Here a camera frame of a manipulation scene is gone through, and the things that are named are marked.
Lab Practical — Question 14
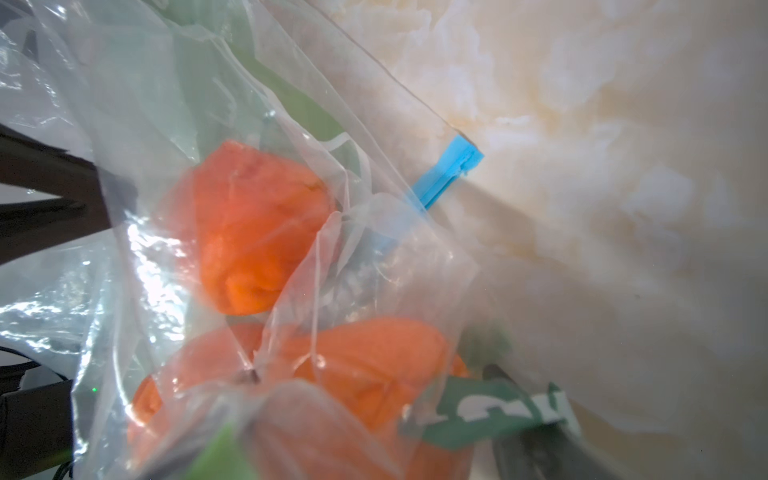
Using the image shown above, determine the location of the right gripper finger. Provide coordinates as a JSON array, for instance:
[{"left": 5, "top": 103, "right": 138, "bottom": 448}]
[{"left": 483, "top": 364, "right": 620, "bottom": 479}]

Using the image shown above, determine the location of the green-zip bag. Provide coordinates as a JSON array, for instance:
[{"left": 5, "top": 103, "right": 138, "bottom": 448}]
[{"left": 32, "top": 1, "right": 580, "bottom": 479}]

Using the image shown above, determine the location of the blue-zip clear bag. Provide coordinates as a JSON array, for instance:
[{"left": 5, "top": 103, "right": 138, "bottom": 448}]
[{"left": 265, "top": 1, "right": 483, "bottom": 208}]

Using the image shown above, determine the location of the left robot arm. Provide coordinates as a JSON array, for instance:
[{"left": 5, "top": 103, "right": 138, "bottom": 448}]
[{"left": 1, "top": 126, "right": 110, "bottom": 479}]

